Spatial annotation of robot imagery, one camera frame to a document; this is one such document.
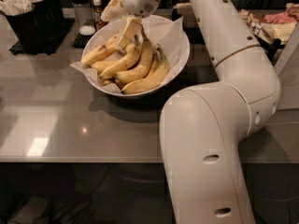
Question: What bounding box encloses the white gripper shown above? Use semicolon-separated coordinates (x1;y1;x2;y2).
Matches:
101;0;160;49

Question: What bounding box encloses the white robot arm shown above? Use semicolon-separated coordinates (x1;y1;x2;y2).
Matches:
121;0;281;224

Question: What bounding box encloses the tall curved banana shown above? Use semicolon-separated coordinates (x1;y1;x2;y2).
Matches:
115;29;153;83

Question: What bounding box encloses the white bowl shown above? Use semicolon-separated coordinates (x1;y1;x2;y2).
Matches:
83;15;190;99

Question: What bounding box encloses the small left banana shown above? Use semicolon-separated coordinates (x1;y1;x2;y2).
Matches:
92;60;118;74

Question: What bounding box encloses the hot sauce bottle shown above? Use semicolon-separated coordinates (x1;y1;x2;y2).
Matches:
93;0;107;30

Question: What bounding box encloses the white paper liner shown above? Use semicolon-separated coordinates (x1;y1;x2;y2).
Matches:
71;15;190;98

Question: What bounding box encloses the glass salt shaker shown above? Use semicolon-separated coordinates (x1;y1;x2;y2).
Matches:
71;0;96;36

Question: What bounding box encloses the small black mat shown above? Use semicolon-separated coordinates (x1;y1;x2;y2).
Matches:
72;34;91;49

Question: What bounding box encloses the black rubber mat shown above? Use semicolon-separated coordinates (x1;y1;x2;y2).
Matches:
9;18;75;55

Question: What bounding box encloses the napkin dispenser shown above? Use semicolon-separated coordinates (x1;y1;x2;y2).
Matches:
172;0;198;28

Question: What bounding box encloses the black cutlery holder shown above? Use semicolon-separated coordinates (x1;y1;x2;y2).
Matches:
5;0;64;51

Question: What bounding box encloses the white plastic cutlery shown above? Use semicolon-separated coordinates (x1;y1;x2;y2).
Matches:
0;0;42;16

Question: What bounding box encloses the black condiment rack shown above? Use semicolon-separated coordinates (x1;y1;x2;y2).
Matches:
239;3;299;64

